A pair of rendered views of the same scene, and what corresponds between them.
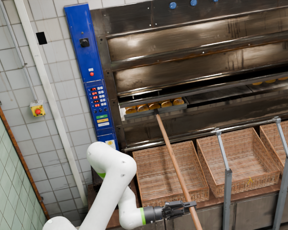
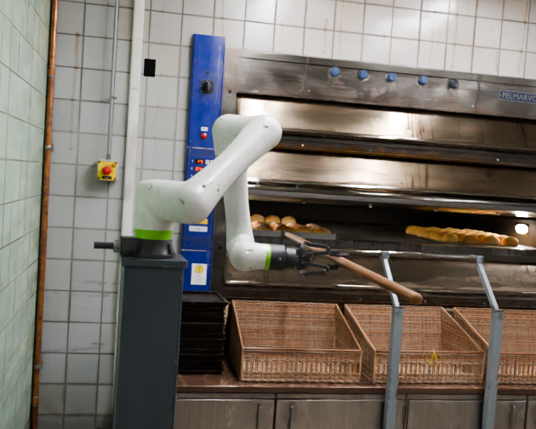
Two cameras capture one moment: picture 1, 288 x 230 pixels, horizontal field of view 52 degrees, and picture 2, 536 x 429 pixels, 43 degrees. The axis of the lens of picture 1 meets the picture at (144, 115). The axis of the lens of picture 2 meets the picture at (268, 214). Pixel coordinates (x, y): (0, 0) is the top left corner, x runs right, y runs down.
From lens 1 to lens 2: 1.73 m
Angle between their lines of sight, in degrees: 30
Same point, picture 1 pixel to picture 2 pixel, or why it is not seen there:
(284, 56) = (488, 187)
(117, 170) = (259, 120)
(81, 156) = not seen: hidden behind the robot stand
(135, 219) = (256, 248)
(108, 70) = not seen: hidden behind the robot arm
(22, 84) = (97, 128)
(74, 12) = (205, 42)
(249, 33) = (437, 137)
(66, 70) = (167, 122)
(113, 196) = (249, 145)
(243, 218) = not seen: outside the picture
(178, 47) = (335, 130)
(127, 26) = (269, 83)
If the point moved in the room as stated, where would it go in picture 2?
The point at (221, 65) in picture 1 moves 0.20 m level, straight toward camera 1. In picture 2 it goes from (394, 178) to (393, 177)
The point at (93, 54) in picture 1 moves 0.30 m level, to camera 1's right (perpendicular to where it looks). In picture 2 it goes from (214, 107) to (275, 111)
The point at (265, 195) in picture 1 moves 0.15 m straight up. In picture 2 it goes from (459, 397) to (463, 364)
